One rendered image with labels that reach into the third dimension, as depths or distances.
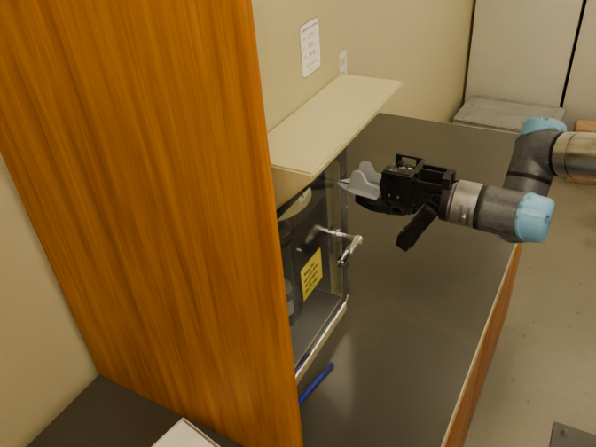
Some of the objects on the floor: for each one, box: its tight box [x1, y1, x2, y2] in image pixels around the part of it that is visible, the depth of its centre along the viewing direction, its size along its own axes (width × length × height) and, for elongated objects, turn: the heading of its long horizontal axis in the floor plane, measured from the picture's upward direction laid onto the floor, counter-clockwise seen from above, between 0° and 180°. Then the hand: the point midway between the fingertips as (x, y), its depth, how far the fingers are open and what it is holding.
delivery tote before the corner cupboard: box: [452, 95, 566, 134], centre depth 350 cm, size 61×44×33 cm
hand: (344, 187), depth 100 cm, fingers closed
